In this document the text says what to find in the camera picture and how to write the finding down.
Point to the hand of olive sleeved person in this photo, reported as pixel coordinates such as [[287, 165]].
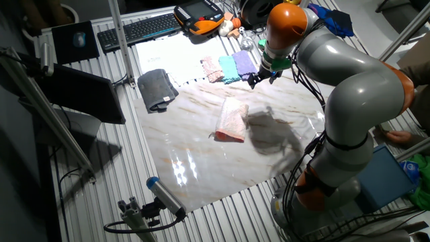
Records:
[[399, 136]]

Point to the black mouse pad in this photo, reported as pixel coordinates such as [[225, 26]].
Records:
[[64, 50]]

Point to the marble pattern table sheet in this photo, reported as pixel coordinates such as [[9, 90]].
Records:
[[188, 141]]

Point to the black flat monitor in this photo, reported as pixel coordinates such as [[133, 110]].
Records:
[[84, 94]]

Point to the teal textured sponge cloth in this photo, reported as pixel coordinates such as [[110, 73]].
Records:
[[229, 69]]

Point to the orange black teach pendant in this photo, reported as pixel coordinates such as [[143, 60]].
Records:
[[201, 13]]

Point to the small soccer ball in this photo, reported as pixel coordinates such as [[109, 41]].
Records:
[[242, 30]]

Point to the small tan wooden block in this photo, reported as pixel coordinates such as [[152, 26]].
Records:
[[228, 16]]

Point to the yellow shiny object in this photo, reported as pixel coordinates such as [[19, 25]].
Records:
[[292, 1]]

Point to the long slanted aluminium frame beam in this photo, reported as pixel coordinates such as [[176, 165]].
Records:
[[43, 111]]

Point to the pink textured sponge cloth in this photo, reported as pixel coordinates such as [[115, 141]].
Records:
[[211, 69]]

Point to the grey computer mouse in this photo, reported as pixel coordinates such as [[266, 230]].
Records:
[[79, 39]]

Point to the folded dark grey towel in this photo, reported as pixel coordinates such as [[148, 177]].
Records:
[[154, 89]]

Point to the olive sleeved forearm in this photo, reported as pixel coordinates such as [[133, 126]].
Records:
[[421, 111]]

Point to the purple textured sponge cloth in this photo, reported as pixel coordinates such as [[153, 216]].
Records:
[[243, 62]]

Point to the aluminium frame post with foot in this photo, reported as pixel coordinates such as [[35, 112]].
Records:
[[406, 32]]

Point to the black computer keyboard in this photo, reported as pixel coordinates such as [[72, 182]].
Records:
[[141, 30]]

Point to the blue white packet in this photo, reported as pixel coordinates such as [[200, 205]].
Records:
[[410, 169]]

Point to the white gourd shaped figure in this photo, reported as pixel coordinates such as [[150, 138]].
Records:
[[225, 28]]

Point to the empty clear glass beaker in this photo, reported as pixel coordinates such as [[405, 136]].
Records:
[[247, 42]]

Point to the white printed paper sheets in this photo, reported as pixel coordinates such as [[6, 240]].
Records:
[[174, 57]]

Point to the aluminium camera mount profile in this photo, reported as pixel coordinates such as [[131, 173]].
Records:
[[134, 218]]

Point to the silver camera on beam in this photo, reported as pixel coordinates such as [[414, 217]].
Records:
[[46, 60]]

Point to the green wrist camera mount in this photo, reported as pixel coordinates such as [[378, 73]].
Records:
[[280, 64]]

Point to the light wooden block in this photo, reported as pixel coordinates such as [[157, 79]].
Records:
[[234, 33]]

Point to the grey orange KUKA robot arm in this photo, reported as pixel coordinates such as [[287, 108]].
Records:
[[363, 90]]

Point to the black round spool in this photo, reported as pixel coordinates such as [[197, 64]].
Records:
[[255, 11]]

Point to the white cloth with orange edge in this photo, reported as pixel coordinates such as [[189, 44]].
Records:
[[231, 117]]

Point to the green bag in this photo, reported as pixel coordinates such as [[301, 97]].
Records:
[[421, 191]]

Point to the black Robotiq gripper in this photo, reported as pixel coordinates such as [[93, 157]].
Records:
[[266, 74]]

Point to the blue box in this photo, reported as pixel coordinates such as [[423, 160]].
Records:
[[383, 178]]

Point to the upright aluminium frame post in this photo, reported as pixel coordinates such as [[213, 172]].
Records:
[[119, 33]]

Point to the silver camera with blue end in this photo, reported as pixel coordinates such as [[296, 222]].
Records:
[[164, 195]]

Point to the small orange basketball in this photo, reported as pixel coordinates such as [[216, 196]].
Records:
[[236, 23]]

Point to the short aluminium frame beam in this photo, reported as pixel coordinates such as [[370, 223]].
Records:
[[413, 149]]

